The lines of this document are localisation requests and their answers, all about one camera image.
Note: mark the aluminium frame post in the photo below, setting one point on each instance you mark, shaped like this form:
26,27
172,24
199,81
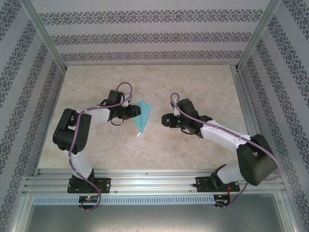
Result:
257,36
46,36

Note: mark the aluminium mounting rail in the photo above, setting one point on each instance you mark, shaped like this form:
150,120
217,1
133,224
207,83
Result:
154,181

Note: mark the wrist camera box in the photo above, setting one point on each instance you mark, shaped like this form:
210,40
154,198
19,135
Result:
128,102
177,112

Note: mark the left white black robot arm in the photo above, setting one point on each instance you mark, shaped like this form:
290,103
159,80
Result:
80,162

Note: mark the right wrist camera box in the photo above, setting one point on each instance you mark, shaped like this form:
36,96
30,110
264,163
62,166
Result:
177,112

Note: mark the light blue cloth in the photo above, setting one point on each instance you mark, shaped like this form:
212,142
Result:
144,116

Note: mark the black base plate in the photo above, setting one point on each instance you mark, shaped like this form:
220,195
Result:
106,183
201,184

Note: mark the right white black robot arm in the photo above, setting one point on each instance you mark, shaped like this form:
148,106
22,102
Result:
217,135

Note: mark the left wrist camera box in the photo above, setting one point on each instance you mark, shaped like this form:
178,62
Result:
128,102

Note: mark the small circuit board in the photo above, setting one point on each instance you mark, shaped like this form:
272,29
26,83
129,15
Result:
222,198
88,199

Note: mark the aluminium side rail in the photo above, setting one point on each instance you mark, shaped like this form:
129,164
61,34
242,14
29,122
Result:
244,96
53,106

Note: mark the grey metal sheet panel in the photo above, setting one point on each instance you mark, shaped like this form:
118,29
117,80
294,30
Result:
154,220

